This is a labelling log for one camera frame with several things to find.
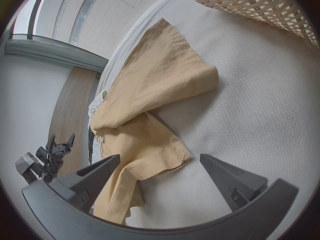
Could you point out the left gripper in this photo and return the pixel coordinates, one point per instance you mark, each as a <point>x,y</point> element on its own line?
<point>60,150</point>

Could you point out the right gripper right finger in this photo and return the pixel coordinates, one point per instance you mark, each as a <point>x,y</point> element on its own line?
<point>232,184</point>

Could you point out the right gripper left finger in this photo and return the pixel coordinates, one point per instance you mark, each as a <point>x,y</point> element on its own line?
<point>87,181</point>

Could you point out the tan shorts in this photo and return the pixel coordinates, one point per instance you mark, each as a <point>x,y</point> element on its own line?
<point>155,84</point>

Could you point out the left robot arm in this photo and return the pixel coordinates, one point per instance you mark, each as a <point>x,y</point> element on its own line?
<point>25,164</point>

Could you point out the black garment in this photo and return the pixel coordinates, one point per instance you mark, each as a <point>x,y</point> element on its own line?
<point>90,144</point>

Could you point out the pale blue garment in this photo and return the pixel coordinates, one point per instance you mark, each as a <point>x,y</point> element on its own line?
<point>97,150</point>

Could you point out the white garment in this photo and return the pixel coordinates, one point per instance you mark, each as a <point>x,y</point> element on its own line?
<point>96,106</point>

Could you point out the green garment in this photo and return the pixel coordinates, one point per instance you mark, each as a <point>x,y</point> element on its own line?
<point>104,94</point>

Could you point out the round woven basket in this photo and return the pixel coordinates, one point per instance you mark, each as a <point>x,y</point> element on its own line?
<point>250,1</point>

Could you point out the window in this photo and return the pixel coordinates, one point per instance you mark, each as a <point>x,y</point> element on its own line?
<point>100,14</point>

